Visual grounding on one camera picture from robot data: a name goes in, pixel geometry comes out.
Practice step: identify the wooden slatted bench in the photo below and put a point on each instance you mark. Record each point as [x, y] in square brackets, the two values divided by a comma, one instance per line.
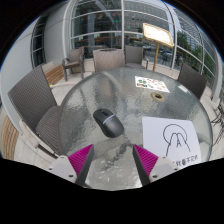
[55, 75]
[8, 140]

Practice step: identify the colourful laminated menu sheet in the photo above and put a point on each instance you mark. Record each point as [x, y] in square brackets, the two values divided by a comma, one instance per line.
[151, 84]

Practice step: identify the black metal folding table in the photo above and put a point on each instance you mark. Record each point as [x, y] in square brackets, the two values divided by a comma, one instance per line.
[220, 116]

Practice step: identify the gold-framed menu sign stand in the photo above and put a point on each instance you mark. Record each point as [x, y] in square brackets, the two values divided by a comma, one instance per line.
[157, 33]

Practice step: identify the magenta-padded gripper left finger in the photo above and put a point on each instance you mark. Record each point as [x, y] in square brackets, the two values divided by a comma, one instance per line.
[78, 161]

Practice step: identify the white printed mouse pad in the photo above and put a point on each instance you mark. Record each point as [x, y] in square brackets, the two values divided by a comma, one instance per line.
[156, 133]

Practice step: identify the black computer mouse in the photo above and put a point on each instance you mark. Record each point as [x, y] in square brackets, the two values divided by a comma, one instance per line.
[109, 124]

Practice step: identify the grey wicker chair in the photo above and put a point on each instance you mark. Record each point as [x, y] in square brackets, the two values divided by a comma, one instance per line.
[191, 80]
[76, 56]
[134, 55]
[108, 60]
[31, 96]

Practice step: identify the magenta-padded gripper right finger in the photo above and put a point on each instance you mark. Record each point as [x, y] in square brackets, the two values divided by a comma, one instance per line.
[146, 161]

